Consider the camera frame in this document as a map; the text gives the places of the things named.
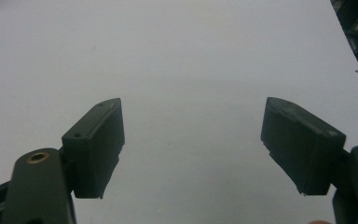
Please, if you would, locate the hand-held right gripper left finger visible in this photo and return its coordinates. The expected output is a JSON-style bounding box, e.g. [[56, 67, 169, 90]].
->
[[61, 97, 126, 200]]

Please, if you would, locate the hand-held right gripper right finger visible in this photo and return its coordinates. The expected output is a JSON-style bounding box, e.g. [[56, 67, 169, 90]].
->
[[260, 96, 347, 197]]

